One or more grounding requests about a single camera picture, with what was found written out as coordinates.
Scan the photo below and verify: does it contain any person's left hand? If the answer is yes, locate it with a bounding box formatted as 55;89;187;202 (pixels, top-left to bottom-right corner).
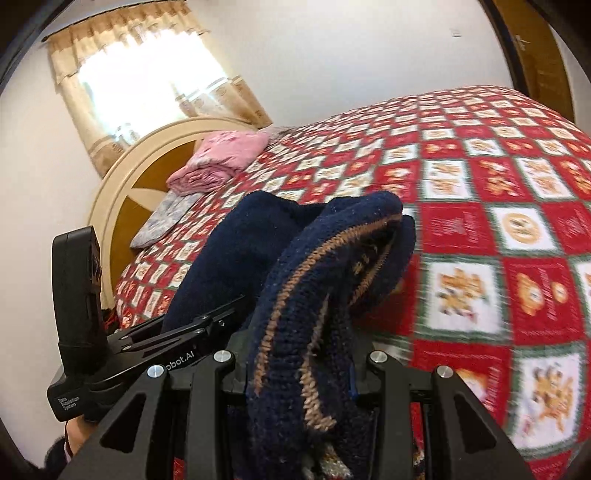
65;418;100;457

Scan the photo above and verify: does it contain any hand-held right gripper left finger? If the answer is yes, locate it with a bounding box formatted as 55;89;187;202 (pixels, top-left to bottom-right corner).
55;331;259;480

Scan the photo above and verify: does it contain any brown wooden door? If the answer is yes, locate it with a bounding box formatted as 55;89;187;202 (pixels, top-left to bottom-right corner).
480;0;578;121

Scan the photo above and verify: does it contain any navy striped knitted sweater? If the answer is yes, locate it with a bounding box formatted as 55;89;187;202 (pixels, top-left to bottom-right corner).
161;190;419;480

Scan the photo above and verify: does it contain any window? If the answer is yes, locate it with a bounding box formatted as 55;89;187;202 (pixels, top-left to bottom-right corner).
78;32;232;139

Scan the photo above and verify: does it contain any cream and brown headboard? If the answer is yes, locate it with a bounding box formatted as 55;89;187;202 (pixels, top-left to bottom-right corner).
88;116;252;308

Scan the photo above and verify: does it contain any folded pink blanket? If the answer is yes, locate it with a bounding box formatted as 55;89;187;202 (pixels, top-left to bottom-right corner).
166;130;271;195

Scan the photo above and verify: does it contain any grey floral pillow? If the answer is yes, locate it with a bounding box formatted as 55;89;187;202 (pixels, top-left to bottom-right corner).
130;190;204;250

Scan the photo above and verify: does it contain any beige patterned curtain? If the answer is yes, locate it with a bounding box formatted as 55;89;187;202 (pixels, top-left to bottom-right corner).
46;7;273;178

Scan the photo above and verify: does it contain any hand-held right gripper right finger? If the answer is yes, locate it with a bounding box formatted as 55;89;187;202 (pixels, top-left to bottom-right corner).
351;350;525;480

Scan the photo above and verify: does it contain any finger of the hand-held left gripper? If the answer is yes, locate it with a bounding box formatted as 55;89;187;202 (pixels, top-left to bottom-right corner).
107;295;247;346
124;307;242;359

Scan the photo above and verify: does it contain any red printed checkered bedspread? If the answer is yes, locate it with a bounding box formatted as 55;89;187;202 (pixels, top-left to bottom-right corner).
113;85;591;480

